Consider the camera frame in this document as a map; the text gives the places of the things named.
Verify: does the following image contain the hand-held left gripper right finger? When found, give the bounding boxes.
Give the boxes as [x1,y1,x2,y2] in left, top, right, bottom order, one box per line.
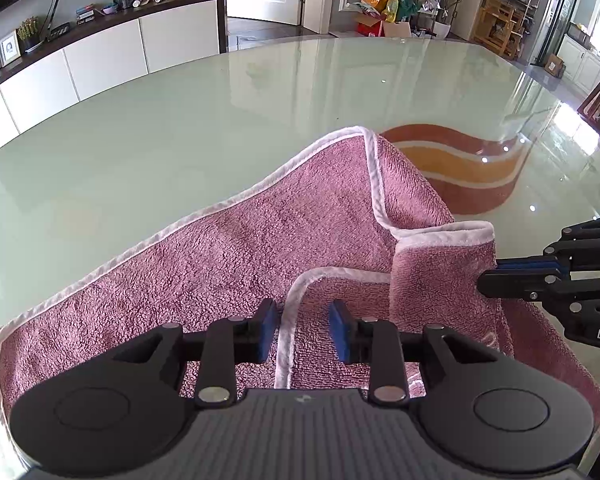
[328,300,498,408]

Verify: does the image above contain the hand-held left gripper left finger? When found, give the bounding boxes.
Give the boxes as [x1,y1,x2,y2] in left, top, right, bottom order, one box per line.
[112,299,281,408]

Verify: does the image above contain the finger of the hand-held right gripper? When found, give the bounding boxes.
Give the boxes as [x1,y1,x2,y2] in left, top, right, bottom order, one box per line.
[497,214,600,281]
[477,270,600,318]

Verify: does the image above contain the pink towel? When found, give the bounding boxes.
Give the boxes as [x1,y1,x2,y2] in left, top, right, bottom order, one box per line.
[0,126,600,471]

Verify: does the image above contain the white kitchen cabinet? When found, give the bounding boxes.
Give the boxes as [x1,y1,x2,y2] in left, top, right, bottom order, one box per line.
[557,35,600,94]

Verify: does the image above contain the stacked wooden chairs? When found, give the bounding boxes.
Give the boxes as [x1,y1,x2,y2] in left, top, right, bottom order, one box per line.
[472,0,525,59]

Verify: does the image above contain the cardboard box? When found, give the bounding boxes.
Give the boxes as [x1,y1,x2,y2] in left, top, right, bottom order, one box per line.
[355,12,413,39]

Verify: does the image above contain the green bag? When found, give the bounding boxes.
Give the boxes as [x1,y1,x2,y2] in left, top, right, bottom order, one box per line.
[395,0,424,23]

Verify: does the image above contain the yellow snack bag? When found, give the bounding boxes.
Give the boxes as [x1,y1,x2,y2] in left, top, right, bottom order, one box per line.
[362,0,398,23]

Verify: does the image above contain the white sideboard cabinet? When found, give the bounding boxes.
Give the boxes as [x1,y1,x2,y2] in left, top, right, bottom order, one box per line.
[0,0,227,148]

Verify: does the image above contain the small cactus in dark pot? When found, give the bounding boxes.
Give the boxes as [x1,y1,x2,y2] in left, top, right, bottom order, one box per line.
[17,16,44,54]

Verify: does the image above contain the large silver photo frame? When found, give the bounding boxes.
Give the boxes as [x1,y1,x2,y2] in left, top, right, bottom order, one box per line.
[0,30,22,66]

